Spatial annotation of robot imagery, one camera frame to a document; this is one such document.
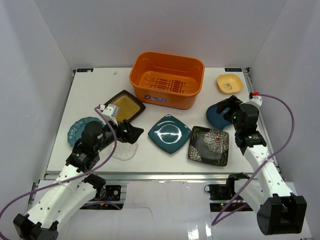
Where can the blue leaf-shaped plate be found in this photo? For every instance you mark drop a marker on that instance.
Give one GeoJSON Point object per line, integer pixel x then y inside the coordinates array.
{"type": "Point", "coordinates": [216, 120]}

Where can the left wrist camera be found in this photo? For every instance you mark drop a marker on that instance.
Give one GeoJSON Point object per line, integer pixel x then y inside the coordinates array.
{"type": "Point", "coordinates": [109, 113]}

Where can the clear glass plate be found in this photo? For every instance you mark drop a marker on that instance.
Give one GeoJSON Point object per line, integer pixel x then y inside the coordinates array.
{"type": "Point", "coordinates": [125, 151]}

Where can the small yellow square dish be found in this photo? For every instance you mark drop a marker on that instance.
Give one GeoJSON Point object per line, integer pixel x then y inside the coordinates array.
{"type": "Point", "coordinates": [229, 84]}

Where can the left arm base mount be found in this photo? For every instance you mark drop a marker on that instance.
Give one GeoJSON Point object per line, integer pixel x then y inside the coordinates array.
{"type": "Point", "coordinates": [110, 193]}

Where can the orange plastic bin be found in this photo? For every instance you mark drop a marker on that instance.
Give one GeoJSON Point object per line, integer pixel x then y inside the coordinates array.
{"type": "Point", "coordinates": [166, 79]}

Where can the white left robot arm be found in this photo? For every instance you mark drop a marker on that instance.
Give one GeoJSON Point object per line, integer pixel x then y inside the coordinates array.
{"type": "Point", "coordinates": [76, 184]}

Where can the dark teal square plate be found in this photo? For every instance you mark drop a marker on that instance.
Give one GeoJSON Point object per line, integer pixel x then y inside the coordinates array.
{"type": "Point", "coordinates": [169, 134]}

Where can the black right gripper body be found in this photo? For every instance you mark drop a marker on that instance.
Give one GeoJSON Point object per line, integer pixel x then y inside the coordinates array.
{"type": "Point", "coordinates": [233, 113]}

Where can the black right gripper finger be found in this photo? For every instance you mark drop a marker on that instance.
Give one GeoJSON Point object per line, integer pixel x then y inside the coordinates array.
{"type": "Point", "coordinates": [235, 100]}
{"type": "Point", "coordinates": [224, 105]}

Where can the black floral square plate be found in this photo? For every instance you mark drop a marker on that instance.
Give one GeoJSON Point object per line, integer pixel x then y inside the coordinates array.
{"type": "Point", "coordinates": [209, 146]}

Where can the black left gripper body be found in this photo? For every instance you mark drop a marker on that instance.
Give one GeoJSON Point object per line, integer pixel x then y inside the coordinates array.
{"type": "Point", "coordinates": [125, 131]}

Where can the amber square plate black rim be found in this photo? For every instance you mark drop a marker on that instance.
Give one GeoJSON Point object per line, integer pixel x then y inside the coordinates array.
{"type": "Point", "coordinates": [129, 106]}

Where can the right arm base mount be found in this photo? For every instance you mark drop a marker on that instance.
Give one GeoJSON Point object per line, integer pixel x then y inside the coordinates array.
{"type": "Point", "coordinates": [225, 191]}

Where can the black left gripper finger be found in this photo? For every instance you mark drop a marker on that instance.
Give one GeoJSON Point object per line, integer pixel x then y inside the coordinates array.
{"type": "Point", "coordinates": [132, 134]}
{"type": "Point", "coordinates": [128, 127]}

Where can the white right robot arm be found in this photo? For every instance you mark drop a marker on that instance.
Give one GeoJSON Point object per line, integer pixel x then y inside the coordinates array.
{"type": "Point", "coordinates": [278, 209]}

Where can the teal round scalloped plate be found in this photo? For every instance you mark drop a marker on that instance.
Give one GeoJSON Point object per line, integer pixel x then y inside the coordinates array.
{"type": "Point", "coordinates": [75, 131]}

